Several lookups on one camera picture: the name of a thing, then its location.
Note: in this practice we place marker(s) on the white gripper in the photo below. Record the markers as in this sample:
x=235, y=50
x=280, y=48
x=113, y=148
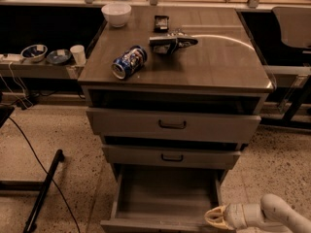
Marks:
x=234, y=216

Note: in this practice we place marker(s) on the grey bottom drawer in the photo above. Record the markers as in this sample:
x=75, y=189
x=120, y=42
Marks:
x=154, y=199

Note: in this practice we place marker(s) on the grey drawer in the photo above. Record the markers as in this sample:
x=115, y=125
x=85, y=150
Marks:
x=173, y=126
x=204, y=159
x=154, y=199

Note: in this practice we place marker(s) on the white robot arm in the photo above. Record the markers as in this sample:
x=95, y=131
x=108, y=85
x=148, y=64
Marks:
x=272, y=214

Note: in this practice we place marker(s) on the grey middle drawer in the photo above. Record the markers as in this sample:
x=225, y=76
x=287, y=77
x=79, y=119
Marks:
x=204, y=159

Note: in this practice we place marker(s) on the grey drawer cabinet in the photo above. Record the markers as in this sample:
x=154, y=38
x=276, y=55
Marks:
x=221, y=74

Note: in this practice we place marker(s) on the grey top drawer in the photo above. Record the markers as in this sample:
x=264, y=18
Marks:
x=173, y=126

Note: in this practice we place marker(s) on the blue soda can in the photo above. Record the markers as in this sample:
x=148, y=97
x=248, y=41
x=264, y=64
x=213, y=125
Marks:
x=129, y=62

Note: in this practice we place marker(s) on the black stand leg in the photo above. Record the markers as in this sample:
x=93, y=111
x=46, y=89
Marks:
x=30, y=225

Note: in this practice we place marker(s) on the small black box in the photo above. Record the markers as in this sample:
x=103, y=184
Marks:
x=161, y=23

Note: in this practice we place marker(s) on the white paper cup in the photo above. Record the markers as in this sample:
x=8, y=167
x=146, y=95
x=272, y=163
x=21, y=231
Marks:
x=78, y=52

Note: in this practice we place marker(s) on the white bowl on shelf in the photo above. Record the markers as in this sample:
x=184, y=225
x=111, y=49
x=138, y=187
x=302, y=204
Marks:
x=34, y=53

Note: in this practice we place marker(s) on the white power strip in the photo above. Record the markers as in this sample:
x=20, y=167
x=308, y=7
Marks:
x=11, y=57

